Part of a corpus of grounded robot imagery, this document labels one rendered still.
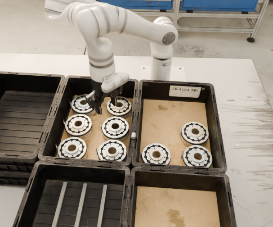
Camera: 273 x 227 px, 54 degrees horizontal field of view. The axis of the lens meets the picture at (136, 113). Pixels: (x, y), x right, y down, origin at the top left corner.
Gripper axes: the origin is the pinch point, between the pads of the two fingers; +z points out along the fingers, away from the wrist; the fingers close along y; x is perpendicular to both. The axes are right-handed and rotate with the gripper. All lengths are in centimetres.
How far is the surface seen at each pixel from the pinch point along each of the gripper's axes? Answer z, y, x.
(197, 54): 100, -160, -72
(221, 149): 7.6, -20.6, 34.3
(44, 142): 8.6, 21.5, -7.0
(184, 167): 7.3, -6.1, 30.7
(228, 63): 30, -86, -3
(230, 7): 64, -199, -73
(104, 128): 14.4, 0.5, -2.3
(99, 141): 17.2, 4.5, -0.8
